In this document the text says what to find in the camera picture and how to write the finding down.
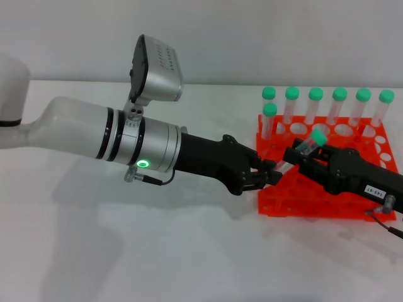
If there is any right arm cable with plug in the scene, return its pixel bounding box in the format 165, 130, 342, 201
365, 194, 403, 240

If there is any clear test tube green cap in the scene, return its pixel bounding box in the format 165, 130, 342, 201
263, 103, 278, 141
261, 86, 277, 126
348, 87, 372, 126
304, 87, 324, 126
370, 89, 395, 128
267, 128, 329, 190
282, 86, 300, 125
326, 87, 348, 126

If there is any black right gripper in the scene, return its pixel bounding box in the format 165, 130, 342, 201
282, 138, 403, 218

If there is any white number sticker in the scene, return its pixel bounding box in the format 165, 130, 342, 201
363, 184, 387, 199

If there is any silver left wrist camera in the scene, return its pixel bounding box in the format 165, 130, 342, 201
122, 33, 184, 130

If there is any arm cable with plug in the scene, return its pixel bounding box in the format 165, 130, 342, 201
123, 165, 176, 187
365, 194, 403, 240

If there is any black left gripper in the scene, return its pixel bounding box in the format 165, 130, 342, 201
174, 133, 283, 196

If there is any orange plastic test tube rack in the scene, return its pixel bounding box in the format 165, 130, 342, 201
255, 113, 398, 223

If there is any left arm cable with plug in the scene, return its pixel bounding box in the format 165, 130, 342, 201
123, 165, 176, 187

